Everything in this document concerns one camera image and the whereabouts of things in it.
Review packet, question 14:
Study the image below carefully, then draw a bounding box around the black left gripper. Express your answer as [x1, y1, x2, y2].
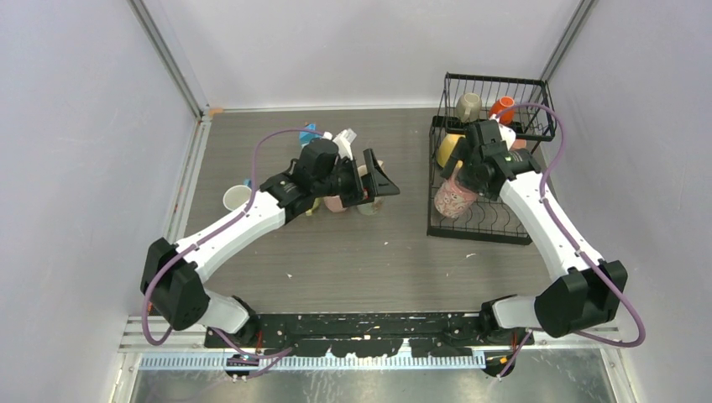
[314, 150, 399, 209]

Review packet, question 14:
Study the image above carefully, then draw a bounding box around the tall cream dragon mug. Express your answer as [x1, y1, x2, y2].
[357, 165, 384, 216]

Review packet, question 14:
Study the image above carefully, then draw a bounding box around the pink faceted mug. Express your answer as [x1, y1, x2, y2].
[322, 196, 348, 213]

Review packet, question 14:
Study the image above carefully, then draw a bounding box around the pink patterned mug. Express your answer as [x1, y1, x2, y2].
[433, 162, 479, 219]

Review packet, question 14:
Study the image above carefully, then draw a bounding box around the pale yellow faceted mug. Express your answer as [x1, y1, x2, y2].
[305, 198, 322, 217]

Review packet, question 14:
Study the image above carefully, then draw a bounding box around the blue floral mug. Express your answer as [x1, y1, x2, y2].
[222, 179, 252, 211]

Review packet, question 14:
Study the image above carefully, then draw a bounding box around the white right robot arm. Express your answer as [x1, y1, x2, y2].
[442, 119, 628, 345]

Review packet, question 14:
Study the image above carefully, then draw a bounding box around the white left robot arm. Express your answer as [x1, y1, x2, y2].
[139, 139, 401, 348]

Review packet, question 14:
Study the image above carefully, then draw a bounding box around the yellow mug in rack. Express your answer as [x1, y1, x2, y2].
[436, 133, 464, 168]

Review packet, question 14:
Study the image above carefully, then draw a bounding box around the beige mug upper shelf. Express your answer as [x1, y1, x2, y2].
[454, 92, 482, 123]

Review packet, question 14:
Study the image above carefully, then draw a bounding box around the salmon pink mug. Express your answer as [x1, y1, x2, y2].
[511, 139, 527, 150]

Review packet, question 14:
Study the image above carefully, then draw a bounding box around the orange mug upper shelf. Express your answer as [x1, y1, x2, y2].
[489, 96, 516, 125]

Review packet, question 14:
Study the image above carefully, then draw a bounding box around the toy brick house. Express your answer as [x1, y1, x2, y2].
[298, 123, 319, 148]

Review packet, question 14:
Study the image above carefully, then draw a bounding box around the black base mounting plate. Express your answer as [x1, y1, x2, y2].
[228, 311, 526, 358]

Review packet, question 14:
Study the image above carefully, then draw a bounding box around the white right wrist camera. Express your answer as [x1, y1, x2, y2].
[489, 115, 516, 150]

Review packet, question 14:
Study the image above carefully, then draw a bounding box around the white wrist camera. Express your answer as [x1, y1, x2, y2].
[322, 128, 358, 160]
[489, 115, 516, 150]

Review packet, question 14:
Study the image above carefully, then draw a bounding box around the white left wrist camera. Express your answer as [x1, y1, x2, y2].
[322, 128, 358, 160]

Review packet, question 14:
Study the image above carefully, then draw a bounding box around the black wire dish rack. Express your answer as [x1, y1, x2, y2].
[427, 72, 557, 245]

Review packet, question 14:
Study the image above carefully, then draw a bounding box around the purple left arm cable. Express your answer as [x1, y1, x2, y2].
[141, 128, 329, 347]

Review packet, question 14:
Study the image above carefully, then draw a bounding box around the aluminium slotted rail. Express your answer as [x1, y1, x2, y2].
[119, 318, 486, 373]

